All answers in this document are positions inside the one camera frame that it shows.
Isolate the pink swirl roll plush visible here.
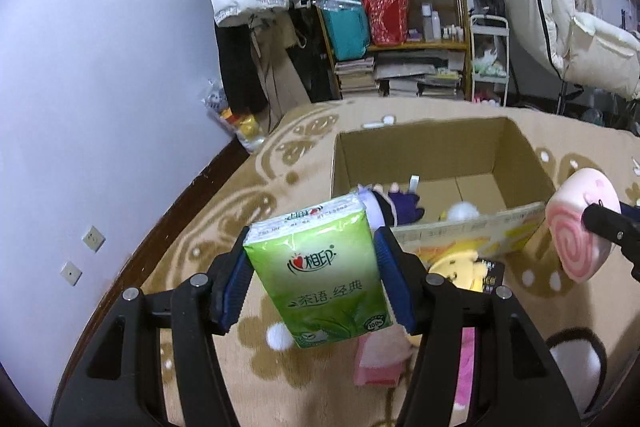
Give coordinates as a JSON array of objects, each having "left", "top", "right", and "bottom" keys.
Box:
[{"left": 545, "top": 168, "right": 623, "bottom": 284}]

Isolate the cardboard box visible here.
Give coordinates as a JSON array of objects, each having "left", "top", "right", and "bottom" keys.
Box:
[{"left": 330, "top": 117, "right": 558, "bottom": 265}]

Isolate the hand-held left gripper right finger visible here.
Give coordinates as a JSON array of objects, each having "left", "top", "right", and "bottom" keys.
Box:
[{"left": 372, "top": 226, "right": 583, "bottom": 427}]

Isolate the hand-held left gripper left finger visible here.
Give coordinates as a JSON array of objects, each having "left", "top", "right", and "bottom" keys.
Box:
[{"left": 50, "top": 226, "right": 257, "bottom": 427}]

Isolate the white fluffy plush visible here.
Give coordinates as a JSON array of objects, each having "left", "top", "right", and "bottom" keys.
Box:
[{"left": 440, "top": 202, "right": 482, "bottom": 223}]

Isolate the wide stack of books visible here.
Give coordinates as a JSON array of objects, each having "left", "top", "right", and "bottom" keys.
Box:
[{"left": 375, "top": 51, "right": 466, "bottom": 100}]

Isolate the beige flower blanket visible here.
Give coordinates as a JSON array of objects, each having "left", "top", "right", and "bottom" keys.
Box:
[{"left": 47, "top": 99, "right": 640, "bottom": 427}]

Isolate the black white furry item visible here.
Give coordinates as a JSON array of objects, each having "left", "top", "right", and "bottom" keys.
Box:
[{"left": 544, "top": 328, "right": 610, "bottom": 414}]

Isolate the purple dressed plush doll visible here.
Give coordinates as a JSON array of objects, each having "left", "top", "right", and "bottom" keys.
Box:
[{"left": 356, "top": 182, "right": 427, "bottom": 228}]

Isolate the green tissue pack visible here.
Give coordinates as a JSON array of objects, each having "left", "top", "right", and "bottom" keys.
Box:
[{"left": 243, "top": 193, "right": 392, "bottom": 349}]

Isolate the narrow stack of books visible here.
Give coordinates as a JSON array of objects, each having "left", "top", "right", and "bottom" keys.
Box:
[{"left": 333, "top": 56, "right": 377, "bottom": 98}]

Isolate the teal bag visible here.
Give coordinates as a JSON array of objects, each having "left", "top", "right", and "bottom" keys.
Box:
[{"left": 319, "top": 0, "right": 371, "bottom": 62}]

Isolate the row of cosmetic bottles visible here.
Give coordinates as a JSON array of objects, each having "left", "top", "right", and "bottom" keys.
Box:
[{"left": 420, "top": 2, "right": 467, "bottom": 42}]

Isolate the pale pink packet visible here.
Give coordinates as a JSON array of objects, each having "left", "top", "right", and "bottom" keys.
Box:
[{"left": 352, "top": 326, "right": 417, "bottom": 388}]

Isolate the red patterned bag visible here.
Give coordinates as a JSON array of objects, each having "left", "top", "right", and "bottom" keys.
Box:
[{"left": 362, "top": 0, "right": 410, "bottom": 47}]

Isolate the wall socket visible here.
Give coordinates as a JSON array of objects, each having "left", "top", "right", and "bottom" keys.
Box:
[
  {"left": 82, "top": 225, "right": 107, "bottom": 253},
  {"left": 60, "top": 261, "right": 83, "bottom": 287}
]

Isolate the plastic bag of toys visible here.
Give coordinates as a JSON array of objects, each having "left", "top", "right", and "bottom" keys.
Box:
[{"left": 202, "top": 79, "right": 267, "bottom": 154}]

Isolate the yellow plush toy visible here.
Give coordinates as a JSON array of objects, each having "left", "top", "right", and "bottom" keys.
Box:
[{"left": 429, "top": 241, "right": 493, "bottom": 293}]

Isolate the black hanging garment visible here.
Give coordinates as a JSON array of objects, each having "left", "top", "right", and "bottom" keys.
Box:
[{"left": 215, "top": 21, "right": 269, "bottom": 116}]

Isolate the beige hanging garment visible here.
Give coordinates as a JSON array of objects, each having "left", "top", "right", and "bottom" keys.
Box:
[{"left": 249, "top": 13, "right": 312, "bottom": 134}]

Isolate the black packet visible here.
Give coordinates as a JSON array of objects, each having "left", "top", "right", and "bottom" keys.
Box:
[{"left": 470, "top": 258, "right": 507, "bottom": 297}]

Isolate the white rolling cart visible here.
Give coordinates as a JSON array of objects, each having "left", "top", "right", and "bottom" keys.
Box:
[{"left": 468, "top": 14, "right": 511, "bottom": 108}]

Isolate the magenta bear plush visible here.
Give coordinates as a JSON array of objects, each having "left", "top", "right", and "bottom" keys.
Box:
[{"left": 451, "top": 327, "right": 477, "bottom": 412}]

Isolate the cream down coat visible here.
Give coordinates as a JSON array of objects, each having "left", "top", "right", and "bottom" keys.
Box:
[{"left": 515, "top": 0, "right": 640, "bottom": 100}]

